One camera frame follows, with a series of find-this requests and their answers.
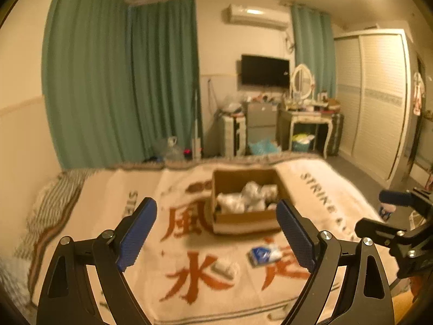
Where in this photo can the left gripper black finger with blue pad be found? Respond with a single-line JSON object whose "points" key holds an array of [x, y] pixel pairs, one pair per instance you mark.
{"points": [[67, 296], [347, 282]]}

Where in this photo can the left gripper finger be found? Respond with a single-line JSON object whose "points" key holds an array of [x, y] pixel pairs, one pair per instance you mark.
{"points": [[396, 198], [383, 234]]}

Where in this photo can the white plastic-wrapped soft bundle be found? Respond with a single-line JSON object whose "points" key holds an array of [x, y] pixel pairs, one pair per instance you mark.
{"points": [[251, 193]]}

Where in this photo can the striped grey bedding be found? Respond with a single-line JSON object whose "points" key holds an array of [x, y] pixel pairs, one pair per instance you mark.
{"points": [[49, 207]]}

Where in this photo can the bin with yellow-white contents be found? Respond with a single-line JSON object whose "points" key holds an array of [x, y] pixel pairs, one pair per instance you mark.
{"points": [[301, 142]]}

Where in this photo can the blue white tissue pack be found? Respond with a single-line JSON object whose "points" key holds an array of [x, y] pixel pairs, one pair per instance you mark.
{"points": [[264, 255]]}

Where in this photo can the brown cardboard box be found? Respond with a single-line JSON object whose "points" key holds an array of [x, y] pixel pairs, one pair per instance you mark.
{"points": [[229, 214]]}

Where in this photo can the blue plastic bag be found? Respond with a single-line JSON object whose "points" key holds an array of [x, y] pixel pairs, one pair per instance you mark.
{"points": [[263, 147]]}

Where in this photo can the white sliding wardrobe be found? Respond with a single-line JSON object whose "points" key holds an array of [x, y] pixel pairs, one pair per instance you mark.
{"points": [[373, 80]]}

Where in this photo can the white dressing table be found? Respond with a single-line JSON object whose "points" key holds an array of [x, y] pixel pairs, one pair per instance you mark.
{"points": [[326, 126]]}

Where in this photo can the small white wrapped item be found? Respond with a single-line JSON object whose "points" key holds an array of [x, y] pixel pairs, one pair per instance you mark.
{"points": [[225, 268]]}

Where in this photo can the white oval vanity mirror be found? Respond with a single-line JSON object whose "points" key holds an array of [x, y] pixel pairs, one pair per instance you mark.
{"points": [[302, 83]]}

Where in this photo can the small grey refrigerator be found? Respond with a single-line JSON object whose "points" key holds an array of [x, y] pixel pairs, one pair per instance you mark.
{"points": [[261, 122]]}

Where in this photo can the white black storage cabinet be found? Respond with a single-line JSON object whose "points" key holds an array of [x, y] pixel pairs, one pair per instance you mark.
{"points": [[232, 136]]}

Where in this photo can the clear water jug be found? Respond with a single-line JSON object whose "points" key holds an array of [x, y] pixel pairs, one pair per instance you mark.
{"points": [[168, 149]]}

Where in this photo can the narrow green curtain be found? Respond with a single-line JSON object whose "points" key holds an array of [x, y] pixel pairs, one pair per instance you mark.
{"points": [[315, 45]]}

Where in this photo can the white air conditioner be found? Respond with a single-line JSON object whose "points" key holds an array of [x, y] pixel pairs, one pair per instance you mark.
{"points": [[257, 16]]}

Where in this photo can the large green curtain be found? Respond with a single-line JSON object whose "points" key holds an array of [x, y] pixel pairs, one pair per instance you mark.
{"points": [[118, 78]]}

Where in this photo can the black wall television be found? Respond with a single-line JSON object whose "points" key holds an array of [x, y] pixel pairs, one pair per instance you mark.
{"points": [[265, 71]]}

